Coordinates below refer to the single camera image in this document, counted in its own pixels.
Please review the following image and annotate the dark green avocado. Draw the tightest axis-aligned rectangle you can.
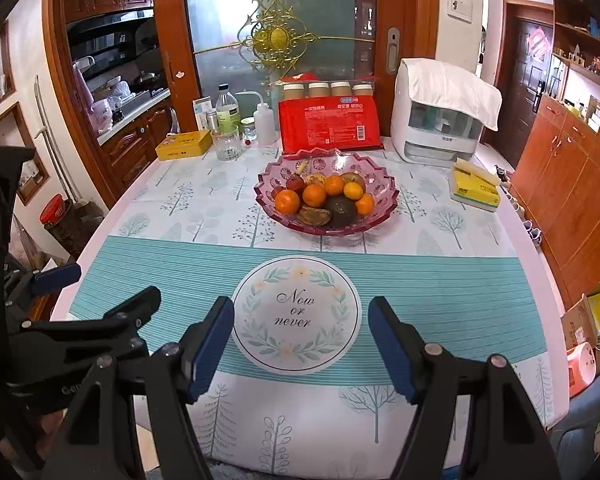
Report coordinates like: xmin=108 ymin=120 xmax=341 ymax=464
xmin=324 ymin=195 xmax=358 ymax=229

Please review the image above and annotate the white squeeze wash bottle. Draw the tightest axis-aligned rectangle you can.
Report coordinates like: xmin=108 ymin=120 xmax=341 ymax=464
xmin=238 ymin=90 xmax=278 ymax=145

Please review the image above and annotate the white cloth on appliance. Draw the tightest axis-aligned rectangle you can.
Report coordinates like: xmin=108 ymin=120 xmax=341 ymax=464
xmin=401 ymin=58 xmax=503 ymax=131

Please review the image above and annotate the orange tangerine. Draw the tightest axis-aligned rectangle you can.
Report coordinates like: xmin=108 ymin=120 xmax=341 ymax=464
xmin=274 ymin=188 xmax=301 ymax=216
xmin=302 ymin=184 xmax=327 ymax=208
xmin=355 ymin=193 xmax=375 ymax=217
xmin=323 ymin=174 xmax=346 ymax=196

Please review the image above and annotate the pink white container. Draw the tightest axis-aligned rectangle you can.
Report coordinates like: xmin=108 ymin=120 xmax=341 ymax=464
xmin=567 ymin=341 xmax=596 ymax=398

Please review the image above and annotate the red lidded bin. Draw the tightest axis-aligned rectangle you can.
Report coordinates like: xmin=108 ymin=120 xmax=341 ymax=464
xmin=38 ymin=194 xmax=67 ymax=226

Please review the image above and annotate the yellow cardboard box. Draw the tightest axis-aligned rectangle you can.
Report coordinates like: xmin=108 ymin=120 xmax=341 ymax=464
xmin=156 ymin=130 xmax=212 ymax=162

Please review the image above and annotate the white countertop appliance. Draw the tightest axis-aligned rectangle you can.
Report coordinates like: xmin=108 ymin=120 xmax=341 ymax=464
xmin=390 ymin=62 xmax=483 ymax=167

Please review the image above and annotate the overripe brown banana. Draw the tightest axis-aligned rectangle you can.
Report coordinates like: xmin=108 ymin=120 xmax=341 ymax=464
xmin=296 ymin=159 xmax=330 ymax=226

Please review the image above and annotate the yellow tissue pack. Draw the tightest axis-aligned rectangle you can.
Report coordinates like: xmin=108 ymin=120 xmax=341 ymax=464
xmin=449 ymin=159 xmax=501 ymax=211

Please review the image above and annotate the small glass jar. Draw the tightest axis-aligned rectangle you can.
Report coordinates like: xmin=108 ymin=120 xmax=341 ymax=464
xmin=240 ymin=117 xmax=257 ymax=144

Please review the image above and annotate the clear drinking glass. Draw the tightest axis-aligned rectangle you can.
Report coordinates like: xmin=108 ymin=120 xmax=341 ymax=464
xmin=212 ymin=127 xmax=242 ymax=162

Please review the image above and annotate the dark brown entry door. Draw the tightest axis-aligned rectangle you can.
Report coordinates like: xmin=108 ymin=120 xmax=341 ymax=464
xmin=492 ymin=16 xmax=553 ymax=168

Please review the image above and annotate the orange wooden cabinet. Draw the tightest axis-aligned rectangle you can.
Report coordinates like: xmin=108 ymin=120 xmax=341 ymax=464
xmin=512 ymin=96 xmax=600 ymax=308

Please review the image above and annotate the small white blue carton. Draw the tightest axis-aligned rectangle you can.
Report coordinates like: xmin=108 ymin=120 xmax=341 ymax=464
xmin=193 ymin=96 xmax=214 ymax=131

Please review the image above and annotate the glass door gold ornament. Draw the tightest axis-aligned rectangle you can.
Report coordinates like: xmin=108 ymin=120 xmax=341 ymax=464
xmin=185 ymin=0 xmax=376 ymax=110

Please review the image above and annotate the tree pattern tablecloth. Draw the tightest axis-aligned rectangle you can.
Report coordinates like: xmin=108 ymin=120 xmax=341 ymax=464
xmin=80 ymin=146 xmax=569 ymax=479

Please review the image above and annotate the red apple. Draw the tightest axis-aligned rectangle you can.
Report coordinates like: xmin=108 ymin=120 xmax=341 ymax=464
xmin=341 ymin=172 xmax=366 ymax=192

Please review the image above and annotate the red paper cup package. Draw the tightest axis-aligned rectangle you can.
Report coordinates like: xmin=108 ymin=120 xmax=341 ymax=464
xmin=278 ymin=96 xmax=381 ymax=156

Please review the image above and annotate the clear bottle green label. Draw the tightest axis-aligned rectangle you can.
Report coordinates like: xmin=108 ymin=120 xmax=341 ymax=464
xmin=215 ymin=84 xmax=242 ymax=133

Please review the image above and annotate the teal striped placemat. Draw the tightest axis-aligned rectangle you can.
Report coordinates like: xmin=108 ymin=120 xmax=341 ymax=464
xmin=69 ymin=236 xmax=555 ymax=396

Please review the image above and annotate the small yellow kumquat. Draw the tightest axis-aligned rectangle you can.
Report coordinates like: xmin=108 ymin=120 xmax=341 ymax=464
xmin=342 ymin=181 xmax=365 ymax=202

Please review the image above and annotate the yellow pear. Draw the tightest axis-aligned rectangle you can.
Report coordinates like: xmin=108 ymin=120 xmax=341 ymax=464
xmin=304 ymin=172 xmax=326 ymax=186

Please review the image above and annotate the cardboard box on floor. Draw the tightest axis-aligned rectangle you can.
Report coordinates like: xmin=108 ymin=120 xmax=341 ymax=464
xmin=560 ymin=283 xmax=600 ymax=375

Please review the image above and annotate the brown jar pack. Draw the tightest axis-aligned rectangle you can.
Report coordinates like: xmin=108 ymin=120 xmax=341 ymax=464
xmin=275 ymin=77 xmax=375 ymax=101

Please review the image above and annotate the pink plastic fruit bowl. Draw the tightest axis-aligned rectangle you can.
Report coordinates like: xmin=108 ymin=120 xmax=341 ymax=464
xmin=254 ymin=148 xmax=399 ymax=236

